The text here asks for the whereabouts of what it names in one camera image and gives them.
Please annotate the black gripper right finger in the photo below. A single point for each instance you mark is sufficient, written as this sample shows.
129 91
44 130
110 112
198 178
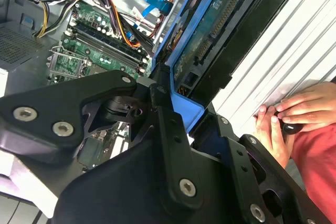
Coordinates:
241 182

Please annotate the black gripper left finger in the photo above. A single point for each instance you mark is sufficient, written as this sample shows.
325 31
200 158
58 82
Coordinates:
52 103

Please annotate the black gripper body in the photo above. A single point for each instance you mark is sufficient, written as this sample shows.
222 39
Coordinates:
118 195

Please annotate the small round black tool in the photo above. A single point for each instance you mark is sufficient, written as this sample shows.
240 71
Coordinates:
290 128

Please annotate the hard disk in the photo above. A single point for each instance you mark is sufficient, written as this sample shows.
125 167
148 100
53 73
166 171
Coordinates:
199 37

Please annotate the person's left hand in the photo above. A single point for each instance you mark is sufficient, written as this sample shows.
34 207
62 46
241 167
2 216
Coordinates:
273 140

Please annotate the person's right hand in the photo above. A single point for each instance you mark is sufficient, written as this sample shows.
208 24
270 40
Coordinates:
315 106

